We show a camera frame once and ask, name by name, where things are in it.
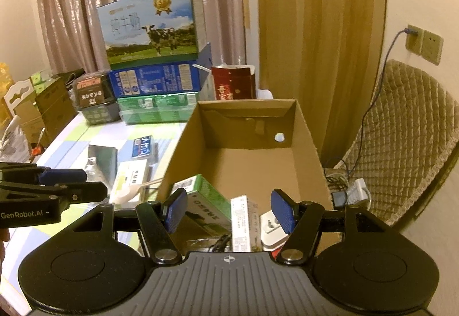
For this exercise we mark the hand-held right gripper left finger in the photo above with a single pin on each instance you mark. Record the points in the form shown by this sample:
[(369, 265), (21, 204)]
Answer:
[(175, 210)]

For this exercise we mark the cow print milk gift box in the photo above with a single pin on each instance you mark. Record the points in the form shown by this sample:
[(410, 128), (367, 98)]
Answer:
[(143, 33)]

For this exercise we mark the white power strip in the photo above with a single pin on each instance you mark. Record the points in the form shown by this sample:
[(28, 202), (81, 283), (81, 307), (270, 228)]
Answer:
[(356, 190)]

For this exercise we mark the green white carton box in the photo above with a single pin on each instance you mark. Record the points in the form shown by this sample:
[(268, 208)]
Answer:
[(208, 201)]

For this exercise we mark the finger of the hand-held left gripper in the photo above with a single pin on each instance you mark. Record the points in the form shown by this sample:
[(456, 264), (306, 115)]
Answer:
[(61, 176), (89, 190)]

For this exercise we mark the blue carton box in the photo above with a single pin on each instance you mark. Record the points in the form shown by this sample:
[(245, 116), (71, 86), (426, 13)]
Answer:
[(154, 79)]

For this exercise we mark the dark red gift bag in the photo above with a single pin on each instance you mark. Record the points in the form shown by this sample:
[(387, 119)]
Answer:
[(233, 84)]

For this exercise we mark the white plastic bag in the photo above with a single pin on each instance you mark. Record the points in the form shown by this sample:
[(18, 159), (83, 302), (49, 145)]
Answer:
[(12, 140)]

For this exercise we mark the white power adapter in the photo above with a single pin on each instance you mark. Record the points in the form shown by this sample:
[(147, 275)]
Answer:
[(269, 233)]

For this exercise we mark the black box with orange label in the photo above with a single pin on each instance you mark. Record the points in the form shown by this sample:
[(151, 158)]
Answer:
[(93, 92)]

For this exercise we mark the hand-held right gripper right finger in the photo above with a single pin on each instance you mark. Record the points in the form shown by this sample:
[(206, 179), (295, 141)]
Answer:
[(283, 210)]

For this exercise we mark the wall socket with charger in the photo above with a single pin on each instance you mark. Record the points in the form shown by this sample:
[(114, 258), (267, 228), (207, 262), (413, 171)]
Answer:
[(414, 40)]

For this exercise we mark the yellow plastic bag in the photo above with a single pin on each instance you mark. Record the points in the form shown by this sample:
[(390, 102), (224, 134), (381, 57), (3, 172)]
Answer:
[(5, 81)]

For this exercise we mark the checked cloth desktop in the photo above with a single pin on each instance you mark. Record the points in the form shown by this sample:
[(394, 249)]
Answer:
[(64, 147)]

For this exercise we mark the long white barcode box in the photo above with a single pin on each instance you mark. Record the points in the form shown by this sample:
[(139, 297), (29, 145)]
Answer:
[(244, 222)]

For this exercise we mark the white cardboard cutout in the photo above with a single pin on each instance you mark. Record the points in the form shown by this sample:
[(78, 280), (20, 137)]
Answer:
[(18, 95)]

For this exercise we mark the chair with quilted cover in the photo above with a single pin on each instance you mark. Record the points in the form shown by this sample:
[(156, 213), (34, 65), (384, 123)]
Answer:
[(401, 129)]

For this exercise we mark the brown storage cardboard box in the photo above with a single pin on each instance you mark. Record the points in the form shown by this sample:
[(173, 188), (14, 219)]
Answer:
[(50, 108)]

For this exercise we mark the golden curtain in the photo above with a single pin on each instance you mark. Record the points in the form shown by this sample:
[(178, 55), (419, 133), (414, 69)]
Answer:
[(315, 33)]

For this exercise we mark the yellow wall hanging strip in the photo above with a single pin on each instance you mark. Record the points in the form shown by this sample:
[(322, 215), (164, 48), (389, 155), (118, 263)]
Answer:
[(246, 7)]

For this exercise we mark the dark green box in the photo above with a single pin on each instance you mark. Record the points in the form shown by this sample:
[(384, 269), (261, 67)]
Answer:
[(102, 115)]

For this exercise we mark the white plastic spoon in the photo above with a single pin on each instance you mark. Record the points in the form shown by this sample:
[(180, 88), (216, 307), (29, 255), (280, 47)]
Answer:
[(123, 196)]

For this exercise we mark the silver foil pouch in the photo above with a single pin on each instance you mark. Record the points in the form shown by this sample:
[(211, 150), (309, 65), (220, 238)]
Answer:
[(104, 158)]

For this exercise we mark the blue white plastic box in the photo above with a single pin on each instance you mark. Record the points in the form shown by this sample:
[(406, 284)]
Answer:
[(143, 147)]

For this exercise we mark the white green medicine box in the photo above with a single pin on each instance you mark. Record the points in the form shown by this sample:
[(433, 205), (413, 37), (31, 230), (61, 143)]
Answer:
[(131, 176)]

